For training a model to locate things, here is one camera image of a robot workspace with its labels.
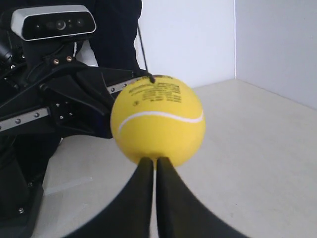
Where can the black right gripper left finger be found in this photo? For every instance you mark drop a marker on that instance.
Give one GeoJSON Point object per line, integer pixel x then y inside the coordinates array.
{"type": "Point", "coordinates": [129, 214]}

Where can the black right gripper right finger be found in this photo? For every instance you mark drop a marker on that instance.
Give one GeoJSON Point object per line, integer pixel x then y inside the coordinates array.
{"type": "Point", "coordinates": [180, 214]}

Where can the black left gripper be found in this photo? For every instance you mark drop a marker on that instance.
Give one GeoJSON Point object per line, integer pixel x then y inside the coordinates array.
{"type": "Point", "coordinates": [65, 97]}

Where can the yellow tennis ball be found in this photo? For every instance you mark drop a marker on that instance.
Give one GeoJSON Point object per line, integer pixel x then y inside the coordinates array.
{"type": "Point", "coordinates": [161, 119]}

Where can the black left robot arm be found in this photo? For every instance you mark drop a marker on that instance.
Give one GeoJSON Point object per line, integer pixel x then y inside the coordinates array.
{"type": "Point", "coordinates": [24, 159]}

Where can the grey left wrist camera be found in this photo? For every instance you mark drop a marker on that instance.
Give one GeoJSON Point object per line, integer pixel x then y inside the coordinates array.
{"type": "Point", "coordinates": [48, 22]}

